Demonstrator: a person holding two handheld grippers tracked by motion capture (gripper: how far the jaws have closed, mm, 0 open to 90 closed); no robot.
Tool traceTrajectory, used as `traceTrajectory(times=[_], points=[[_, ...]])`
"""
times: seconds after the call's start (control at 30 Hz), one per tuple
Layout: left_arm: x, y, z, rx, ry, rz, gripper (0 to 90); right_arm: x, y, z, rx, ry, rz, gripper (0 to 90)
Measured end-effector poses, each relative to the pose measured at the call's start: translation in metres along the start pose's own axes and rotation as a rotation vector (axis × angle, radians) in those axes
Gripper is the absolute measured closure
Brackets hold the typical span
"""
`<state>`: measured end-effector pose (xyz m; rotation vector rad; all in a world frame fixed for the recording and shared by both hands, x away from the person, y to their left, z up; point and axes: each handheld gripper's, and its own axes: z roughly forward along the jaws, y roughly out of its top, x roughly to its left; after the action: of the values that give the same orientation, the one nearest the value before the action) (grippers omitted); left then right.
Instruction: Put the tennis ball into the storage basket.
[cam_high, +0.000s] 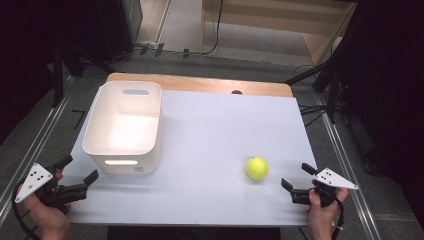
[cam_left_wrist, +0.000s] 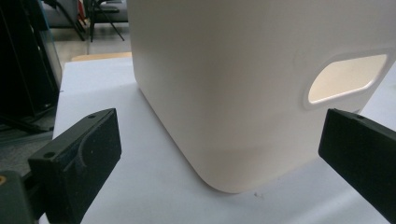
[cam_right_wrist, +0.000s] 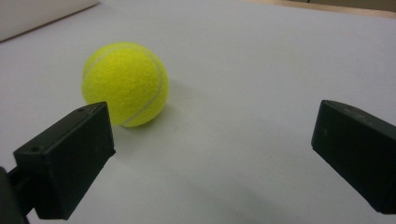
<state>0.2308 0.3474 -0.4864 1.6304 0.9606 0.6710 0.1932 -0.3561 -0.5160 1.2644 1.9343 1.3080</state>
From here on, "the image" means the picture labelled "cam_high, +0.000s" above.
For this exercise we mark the yellow tennis ball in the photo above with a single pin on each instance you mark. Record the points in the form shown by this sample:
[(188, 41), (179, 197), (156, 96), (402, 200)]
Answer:
[(257, 168)]

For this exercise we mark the black curtain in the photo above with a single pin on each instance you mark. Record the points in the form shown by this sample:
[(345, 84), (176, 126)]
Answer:
[(30, 50), (390, 83)]

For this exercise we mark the white plastic bin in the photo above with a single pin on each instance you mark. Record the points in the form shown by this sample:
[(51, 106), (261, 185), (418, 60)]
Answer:
[(125, 133)]

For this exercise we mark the white table mat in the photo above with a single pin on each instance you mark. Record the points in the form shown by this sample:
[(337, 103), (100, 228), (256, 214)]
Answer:
[(206, 150)]

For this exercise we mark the metal floor rail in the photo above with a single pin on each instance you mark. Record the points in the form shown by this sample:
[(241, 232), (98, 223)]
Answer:
[(350, 173), (36, 146)]

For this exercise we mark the dark cabinet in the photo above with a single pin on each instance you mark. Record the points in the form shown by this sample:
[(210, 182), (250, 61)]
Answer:
[(116, 26)]

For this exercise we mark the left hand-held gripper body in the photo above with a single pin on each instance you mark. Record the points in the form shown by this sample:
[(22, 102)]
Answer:
[(30, 181)]

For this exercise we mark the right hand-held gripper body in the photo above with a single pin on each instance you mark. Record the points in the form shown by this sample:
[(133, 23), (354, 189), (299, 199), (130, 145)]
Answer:
[(333, 180)]

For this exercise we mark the wooden table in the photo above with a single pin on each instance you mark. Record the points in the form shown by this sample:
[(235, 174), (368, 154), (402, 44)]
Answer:
[(200, 84)]

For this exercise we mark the light wooden shelf unit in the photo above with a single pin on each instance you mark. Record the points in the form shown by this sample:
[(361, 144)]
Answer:
[(276, 20)]

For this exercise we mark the black tripod stand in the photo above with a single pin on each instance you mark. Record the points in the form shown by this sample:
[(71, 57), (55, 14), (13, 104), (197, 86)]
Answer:
[(331, 86)]

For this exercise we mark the person's left hand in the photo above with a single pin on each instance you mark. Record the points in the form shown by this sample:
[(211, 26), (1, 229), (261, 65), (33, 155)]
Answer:
[(50, 221)]

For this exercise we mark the person's right hand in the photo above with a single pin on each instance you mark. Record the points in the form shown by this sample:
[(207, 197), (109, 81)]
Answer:
[(320, 221)]

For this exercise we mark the black metal stand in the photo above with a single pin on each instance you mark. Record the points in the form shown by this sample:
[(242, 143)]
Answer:
[(60, 76)]

